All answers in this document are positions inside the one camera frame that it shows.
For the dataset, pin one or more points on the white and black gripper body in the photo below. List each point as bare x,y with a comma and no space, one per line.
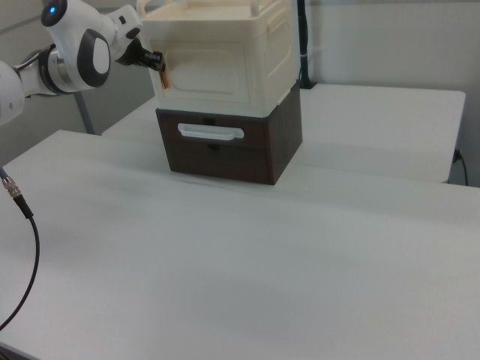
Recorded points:
125,30

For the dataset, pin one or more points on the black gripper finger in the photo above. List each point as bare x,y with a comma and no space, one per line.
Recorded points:
154,56
158,65

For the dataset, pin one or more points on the cream plastic cabinet door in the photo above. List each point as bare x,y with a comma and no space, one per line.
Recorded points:
210,71

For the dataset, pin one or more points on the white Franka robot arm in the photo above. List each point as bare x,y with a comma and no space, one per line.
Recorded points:
71,56

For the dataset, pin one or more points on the cream plastic storage cabinet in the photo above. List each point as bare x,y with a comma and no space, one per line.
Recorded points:
270,48

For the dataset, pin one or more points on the plain brown drawer front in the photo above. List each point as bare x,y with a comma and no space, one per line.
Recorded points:
225,163

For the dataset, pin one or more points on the dark brown wooden drawer unit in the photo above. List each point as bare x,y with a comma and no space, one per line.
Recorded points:
283,123

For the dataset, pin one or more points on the grey metal post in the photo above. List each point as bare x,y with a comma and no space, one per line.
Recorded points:
84,112

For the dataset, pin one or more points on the black camera stand pole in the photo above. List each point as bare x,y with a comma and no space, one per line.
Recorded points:
304,52

